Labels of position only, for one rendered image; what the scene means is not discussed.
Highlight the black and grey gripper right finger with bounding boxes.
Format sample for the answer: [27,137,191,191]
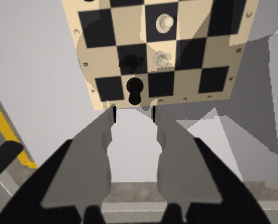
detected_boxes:
[153,105,271,224]

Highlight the chessboard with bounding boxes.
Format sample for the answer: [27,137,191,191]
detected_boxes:
[61,0,259,110]

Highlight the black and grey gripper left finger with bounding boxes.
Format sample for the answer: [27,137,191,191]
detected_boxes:
[0,105,116,224]

